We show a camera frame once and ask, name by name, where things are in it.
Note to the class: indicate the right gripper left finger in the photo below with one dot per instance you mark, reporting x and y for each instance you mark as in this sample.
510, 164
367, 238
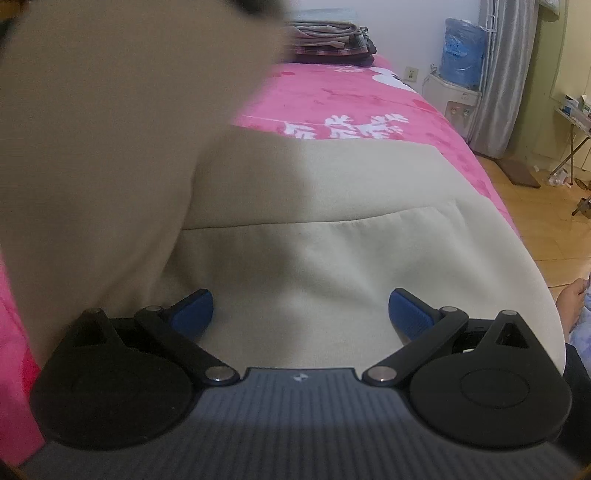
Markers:
177, 329

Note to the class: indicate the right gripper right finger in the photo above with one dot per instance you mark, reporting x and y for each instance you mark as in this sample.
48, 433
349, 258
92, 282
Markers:
430, 333

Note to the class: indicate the beige zip hoodie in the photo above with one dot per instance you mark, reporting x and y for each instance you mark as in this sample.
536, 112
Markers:
125, 184

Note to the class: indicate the folding side table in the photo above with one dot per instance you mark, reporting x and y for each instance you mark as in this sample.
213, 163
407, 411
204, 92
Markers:
578, 118

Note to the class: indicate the lavender patterned cloth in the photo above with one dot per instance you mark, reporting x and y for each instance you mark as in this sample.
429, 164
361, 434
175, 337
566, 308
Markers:
580, 335

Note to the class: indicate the brown floor mat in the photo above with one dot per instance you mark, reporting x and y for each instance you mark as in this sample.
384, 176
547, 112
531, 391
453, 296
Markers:
518, 173

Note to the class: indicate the person right leg black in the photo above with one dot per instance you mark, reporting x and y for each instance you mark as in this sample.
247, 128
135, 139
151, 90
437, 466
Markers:
573, 305

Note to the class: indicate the white water dispenser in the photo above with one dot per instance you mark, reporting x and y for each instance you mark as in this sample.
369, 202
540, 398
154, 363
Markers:
458, 105

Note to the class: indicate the pink floral blanket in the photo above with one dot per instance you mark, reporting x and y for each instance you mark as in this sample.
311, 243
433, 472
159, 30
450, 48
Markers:
307, 102

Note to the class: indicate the blue water jug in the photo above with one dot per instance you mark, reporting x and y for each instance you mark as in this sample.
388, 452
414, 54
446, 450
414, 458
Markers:
463, 53

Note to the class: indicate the folded grey brown blankets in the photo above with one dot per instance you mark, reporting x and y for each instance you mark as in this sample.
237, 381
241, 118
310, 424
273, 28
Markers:
329, 37

